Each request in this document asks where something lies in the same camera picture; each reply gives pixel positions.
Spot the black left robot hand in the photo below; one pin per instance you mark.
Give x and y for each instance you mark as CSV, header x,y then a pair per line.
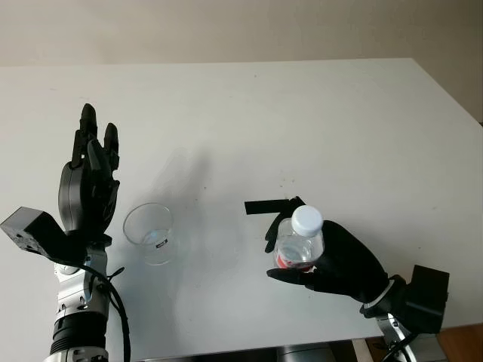
x,y
81,192

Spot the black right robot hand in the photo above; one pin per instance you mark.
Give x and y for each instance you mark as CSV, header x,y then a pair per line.
x,y
351,264

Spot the clear plastic water bottle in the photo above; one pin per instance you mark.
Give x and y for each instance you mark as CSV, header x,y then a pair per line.
x,y
307,220

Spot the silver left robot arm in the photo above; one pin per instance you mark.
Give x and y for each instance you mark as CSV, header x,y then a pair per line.
x,y
75,328

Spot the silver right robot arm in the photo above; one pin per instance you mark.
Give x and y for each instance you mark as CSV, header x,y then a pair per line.
x,y
392,332

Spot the clear glass cup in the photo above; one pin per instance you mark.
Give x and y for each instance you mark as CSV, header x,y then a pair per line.
x,y
162,244

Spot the grey robot torso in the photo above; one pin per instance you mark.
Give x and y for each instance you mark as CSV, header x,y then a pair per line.
x,y
302,352

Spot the black tape strip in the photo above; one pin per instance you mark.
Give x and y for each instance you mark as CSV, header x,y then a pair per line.
x,y
264,207

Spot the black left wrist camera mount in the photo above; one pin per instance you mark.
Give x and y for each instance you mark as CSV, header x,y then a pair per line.
x,y
26,230

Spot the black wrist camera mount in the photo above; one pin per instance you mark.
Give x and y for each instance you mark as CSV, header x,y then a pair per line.
x,y
428,294
26,230

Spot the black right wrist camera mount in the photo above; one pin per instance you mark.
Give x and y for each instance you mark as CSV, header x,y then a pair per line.
x,y
428,294

